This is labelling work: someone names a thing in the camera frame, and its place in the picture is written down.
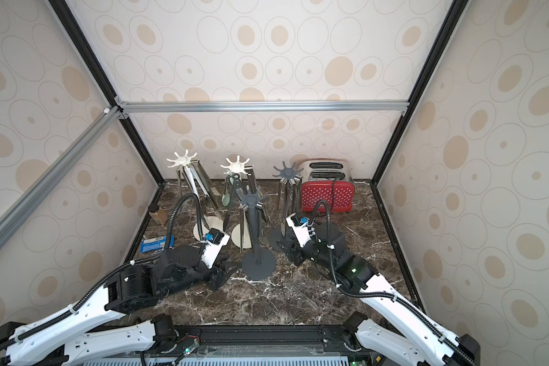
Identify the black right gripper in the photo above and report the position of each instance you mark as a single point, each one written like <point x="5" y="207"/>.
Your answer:
<point x="295" y="245"/>

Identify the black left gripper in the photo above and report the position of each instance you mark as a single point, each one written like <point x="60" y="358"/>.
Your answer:
<point x="222" y="274"/>

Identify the dark grey rack back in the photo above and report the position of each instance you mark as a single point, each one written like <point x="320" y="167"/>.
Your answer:
<point x="288" y="200"/>

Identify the dark grey rack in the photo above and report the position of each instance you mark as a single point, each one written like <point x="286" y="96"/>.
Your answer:
<point x="288" y="200"/>
<point x="261" y="262"/>

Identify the cream utensil rack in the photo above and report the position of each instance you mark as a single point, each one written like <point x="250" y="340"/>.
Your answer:
<point x="237" y="166"/>
<point x="214" y="217"/>

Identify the white handled steel tongs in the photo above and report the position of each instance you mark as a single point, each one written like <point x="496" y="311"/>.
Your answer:
<point x="193" y="183"/>

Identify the mint green silicone tongs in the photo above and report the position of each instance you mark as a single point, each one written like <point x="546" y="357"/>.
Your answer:
<point x="235" y="189"/>

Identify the black handled steel tongs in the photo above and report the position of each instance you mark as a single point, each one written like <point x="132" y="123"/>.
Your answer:
<point x="249" y="198"/>

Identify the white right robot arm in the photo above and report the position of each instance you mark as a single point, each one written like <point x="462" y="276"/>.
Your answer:
<point x="414" y="339"/>

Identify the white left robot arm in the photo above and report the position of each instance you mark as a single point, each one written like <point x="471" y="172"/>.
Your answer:
<point x="133" y="286"/>

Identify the blue snack packet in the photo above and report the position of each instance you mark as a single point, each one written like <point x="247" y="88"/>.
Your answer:
<point x="153" y="245"/>

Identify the brown spice jar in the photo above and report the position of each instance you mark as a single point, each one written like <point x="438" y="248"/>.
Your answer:
<point x="157" y="214"/>

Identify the red polka dot toaster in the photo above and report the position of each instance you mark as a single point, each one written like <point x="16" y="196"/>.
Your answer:
<point x="329" y="180"/>

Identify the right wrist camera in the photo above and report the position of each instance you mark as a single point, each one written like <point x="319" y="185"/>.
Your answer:
<point x="302" y="229"/>

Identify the horizontal aluminium frame bar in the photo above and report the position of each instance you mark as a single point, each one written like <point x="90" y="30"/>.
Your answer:
<point x="269" y="106"/>

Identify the diagonal aluminium frame bar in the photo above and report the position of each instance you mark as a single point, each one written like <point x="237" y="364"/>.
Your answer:
<point x="18" y="214"/>

